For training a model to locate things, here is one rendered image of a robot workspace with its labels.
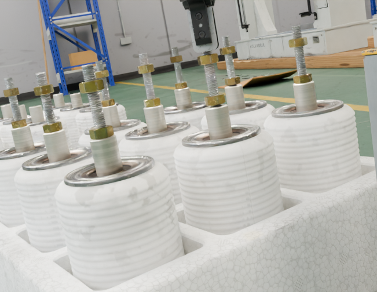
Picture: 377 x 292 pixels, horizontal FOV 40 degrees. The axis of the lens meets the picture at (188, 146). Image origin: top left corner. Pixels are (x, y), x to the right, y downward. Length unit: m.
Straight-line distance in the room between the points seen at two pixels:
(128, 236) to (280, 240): 0.13
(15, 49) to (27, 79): 0.38
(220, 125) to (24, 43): 6.41
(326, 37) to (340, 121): 3.32
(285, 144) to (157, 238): 0.19
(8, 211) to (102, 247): 0.25
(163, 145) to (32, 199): 0.14
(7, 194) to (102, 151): 0.23
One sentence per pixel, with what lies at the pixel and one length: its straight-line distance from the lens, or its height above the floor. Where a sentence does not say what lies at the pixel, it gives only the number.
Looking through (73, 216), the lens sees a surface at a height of 0.23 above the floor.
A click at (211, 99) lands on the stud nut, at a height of 0.29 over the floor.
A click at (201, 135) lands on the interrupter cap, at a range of 0.51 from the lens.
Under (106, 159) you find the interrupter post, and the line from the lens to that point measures 0.42.
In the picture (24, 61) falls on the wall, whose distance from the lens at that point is 6.84.
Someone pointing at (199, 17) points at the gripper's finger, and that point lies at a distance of 0.47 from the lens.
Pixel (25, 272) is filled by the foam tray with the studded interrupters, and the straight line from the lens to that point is 0.47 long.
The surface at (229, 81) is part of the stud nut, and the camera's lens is 0.64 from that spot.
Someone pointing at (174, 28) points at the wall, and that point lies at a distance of 7.15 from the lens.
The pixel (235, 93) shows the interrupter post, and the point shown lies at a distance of 0.64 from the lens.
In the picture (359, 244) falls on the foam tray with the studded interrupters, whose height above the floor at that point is 0.13.
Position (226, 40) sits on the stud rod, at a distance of 0.64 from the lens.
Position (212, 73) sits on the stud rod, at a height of 0.31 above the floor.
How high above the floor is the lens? 0.34
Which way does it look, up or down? 11 degrees down
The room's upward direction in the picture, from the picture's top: 10 degrees counter-clockwise
